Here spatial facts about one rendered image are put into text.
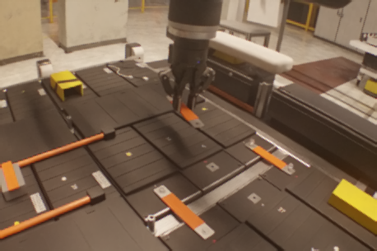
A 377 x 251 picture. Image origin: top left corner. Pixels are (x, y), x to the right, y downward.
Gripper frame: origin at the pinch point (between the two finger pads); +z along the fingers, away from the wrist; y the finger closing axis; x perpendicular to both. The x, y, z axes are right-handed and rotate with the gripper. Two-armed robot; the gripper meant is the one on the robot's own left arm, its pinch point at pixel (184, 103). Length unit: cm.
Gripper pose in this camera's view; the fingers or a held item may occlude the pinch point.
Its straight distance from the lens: 64.7
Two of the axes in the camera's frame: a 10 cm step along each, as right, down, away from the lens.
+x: -4.6, -5.1, 7.3
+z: -1.0, 8.5, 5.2
